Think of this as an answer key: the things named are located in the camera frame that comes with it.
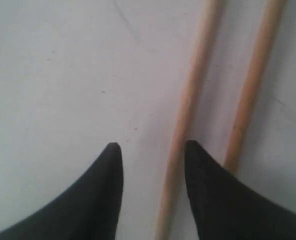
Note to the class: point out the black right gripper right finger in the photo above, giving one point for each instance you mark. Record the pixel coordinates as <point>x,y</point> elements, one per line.
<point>225,209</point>

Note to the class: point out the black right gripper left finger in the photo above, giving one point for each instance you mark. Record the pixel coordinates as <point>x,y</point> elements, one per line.
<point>88,210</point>

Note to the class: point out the wooden chopstick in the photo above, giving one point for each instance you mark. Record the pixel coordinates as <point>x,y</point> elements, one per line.
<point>198,67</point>
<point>259,59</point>

